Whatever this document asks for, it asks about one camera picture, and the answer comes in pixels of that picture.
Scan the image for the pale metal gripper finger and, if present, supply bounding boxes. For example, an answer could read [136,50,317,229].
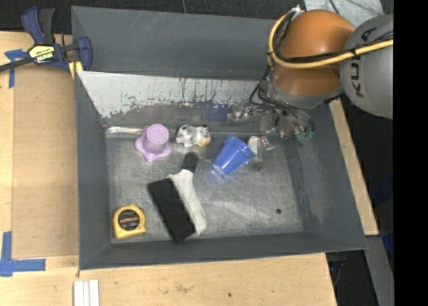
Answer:
[228,104,260,122]
[247,134,276,158]

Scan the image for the blue plastic cup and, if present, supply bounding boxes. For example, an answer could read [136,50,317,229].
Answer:
[211,135,255,178]

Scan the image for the white and orange toy animal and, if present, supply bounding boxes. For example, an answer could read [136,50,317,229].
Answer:
[175,124,212,149]

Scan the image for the grey metal bin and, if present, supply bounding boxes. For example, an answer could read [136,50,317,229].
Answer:
[70,5,369,271]

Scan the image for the purple plastic cup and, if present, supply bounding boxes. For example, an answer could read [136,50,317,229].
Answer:
[134,123,174,164]

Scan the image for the black and white hand brush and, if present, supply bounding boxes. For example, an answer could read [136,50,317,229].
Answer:
[147,151,209,245]

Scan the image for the yellow tape measure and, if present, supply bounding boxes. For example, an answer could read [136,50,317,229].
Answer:
[112,204,148,241]

